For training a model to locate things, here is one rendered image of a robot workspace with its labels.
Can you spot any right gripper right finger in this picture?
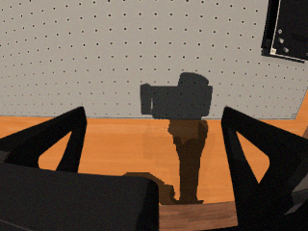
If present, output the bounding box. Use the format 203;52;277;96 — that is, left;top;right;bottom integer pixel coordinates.
220;107;308;225

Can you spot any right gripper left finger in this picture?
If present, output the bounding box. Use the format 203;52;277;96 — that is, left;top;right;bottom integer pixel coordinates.
0;107;88;172

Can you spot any white perforated base plate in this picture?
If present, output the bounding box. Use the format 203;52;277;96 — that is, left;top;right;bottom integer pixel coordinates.
0;0;308;120

